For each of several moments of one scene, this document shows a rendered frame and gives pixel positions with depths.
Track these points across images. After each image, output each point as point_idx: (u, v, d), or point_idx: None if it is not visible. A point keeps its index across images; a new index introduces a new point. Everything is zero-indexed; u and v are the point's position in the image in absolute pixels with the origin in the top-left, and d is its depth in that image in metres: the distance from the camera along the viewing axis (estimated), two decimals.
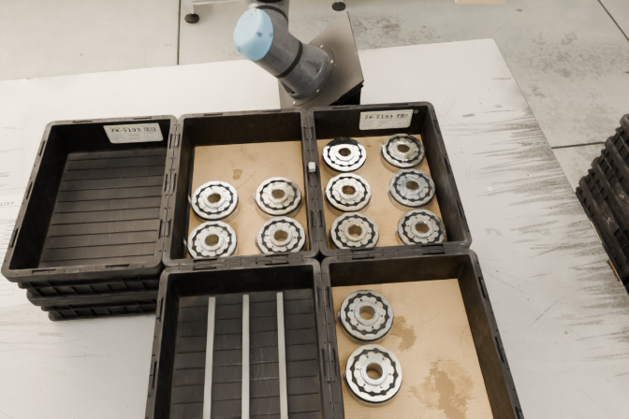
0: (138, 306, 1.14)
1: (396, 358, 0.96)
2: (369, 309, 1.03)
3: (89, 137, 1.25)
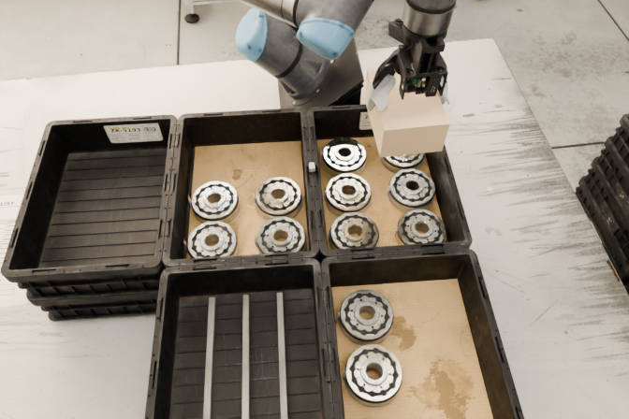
0: (138, 306, 1.14)
1: (396, 358, 0.96)
2: (369, 309, 1.03)
3: (89, 137, 1.25)
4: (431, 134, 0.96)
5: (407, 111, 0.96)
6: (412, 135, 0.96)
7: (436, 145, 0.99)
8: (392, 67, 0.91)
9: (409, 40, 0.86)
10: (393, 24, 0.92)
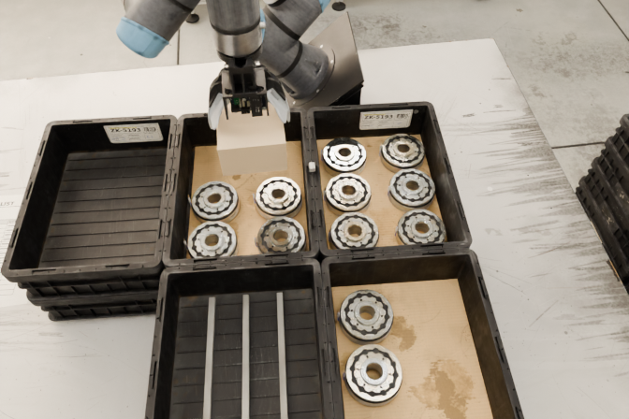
0: (138, 306, 1.14)
1: (396, 358, 0.96)
2: (369, 309, 1.03)
3: (89, 137, 1.25)
4: (269, 152, 0.94)
5: (245, 130, 0.95)
6: (249, 154, 0.94)
7: (280, 164, 0.97)
8: (221, 86, 0.90)
9: None
10: None
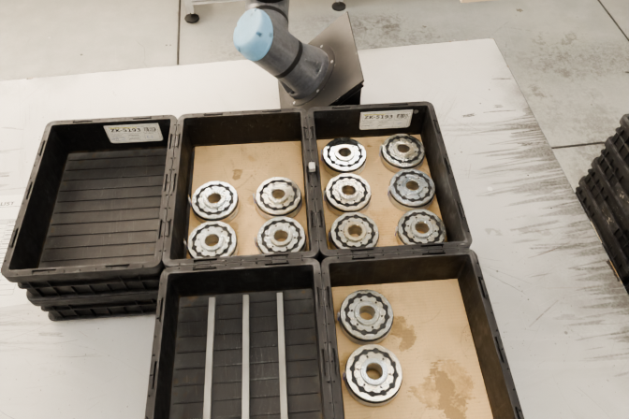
0: (138, 306, 1.14)
1: (396, 358, 0.96)
2: (369, 309, 1.03)
3: (89, 137, 1.25)
4: None
5: None
6: None
7: None
8: None
9: None
10: None
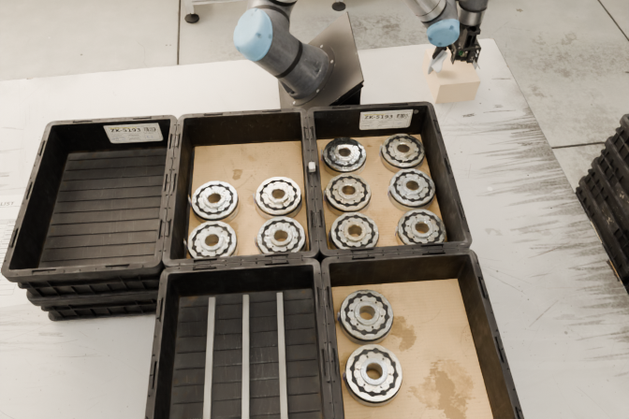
0: (138, 306, 1.14)
1: (396, 358, 0.96)
2: (369, 309, 1.03)
3: (89, 137, 1.25)
4: (468, 87, 1.54)
5: (453, 74, 1.54)
6: (456, 88, 1.53)
7: (471, 95, 1.57)
8: (446, 46, 1.49)
9: None
10: None
